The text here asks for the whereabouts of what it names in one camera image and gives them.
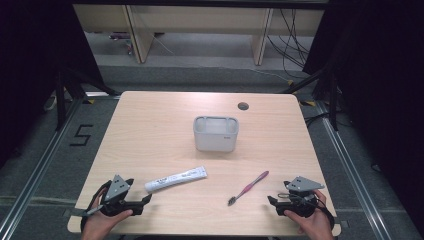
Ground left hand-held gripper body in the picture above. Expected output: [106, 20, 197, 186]
[98, 174, 144, 217]

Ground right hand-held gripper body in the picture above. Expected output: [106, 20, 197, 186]
[275, 175, 326, 218]

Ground pink toothbrush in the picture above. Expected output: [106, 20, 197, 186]
[227, 170, 270, 207]

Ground white toothpaste tube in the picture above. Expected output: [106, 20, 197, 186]
[144, 165, 208, 194]

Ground white plastic holder cup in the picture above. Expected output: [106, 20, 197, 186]
[192, 115, 240, 153]

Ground person's right hand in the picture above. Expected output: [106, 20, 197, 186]
[283, 189, 334, 240]

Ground person's left hand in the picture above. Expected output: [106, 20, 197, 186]
[81, 191, 134, 240]

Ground black metal stand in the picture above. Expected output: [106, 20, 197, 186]
[54, 66, 122, 132]
[281, 63, 342, 132]

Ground black curtain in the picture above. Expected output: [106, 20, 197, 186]
[0, 0, 105, 168]
[302, 0, 424, 231]

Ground beige wooden desk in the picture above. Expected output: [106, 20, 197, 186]
[73, 4, 326, 66]

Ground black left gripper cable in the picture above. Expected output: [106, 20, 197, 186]
[79, 179, 113, 233]

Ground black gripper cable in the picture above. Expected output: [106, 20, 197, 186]
[79, 179, 113, 233]
[313, 191, 336, 231]

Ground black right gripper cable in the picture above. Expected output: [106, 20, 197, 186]
[313, 191, 336, 231]

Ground aluminium floor rail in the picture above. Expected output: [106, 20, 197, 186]
[0, 97, 84, 240]
[316, 99, 392, 240]

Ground white floor cable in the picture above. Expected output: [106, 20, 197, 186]
[248, 67, 292, 83]

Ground bundle of black cables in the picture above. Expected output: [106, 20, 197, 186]
[266, 8, 312, 80]

